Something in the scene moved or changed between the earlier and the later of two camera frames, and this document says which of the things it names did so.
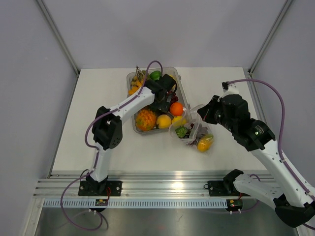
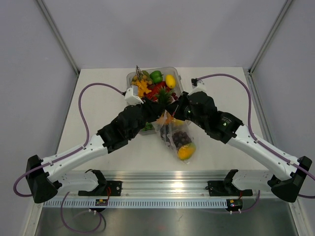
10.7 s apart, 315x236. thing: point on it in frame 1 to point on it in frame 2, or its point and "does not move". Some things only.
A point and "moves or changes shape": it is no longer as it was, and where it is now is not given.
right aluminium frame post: x=284 y=8 does not move
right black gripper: x=206 y=112 to x=176 y=107
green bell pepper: x=155 y=75 does not move
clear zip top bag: x=193 y=130 moves or changes shape
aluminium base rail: x=169 y=186 does not move
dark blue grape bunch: x=182 y=132 to x=166 y=134
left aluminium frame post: x=59 y=35 does not move
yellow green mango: x=204 y=142 to x=185 y=152
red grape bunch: x=201 y=131 to x=180 y=138
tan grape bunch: x=140 y=76 does not move
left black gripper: x=163 y=106 to x=153 y=109
